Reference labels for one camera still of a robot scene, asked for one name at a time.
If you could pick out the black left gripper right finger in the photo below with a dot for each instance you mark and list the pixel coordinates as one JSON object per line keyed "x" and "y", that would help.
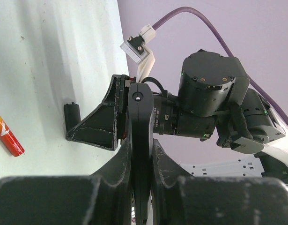
{"x": 182, "y": 199}

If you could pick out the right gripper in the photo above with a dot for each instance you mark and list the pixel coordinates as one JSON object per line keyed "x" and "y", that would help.
{"x": 107, "y": 122}

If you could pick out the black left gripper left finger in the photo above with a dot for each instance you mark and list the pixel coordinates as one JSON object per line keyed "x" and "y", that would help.
{"x": 64, "y": 194}

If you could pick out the black remote battery cover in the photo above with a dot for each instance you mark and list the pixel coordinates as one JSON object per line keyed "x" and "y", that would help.
{"x": 72, "y": 115}

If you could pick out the black remote control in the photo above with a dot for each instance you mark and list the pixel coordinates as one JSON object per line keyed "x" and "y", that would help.
{"x": 140, "y": 124}

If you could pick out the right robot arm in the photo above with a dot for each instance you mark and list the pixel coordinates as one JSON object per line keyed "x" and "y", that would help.
{"x": 213, "y": 95}

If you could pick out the orange red battery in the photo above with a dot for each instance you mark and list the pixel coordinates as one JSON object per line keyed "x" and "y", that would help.
{"x": 9, "y": 140}

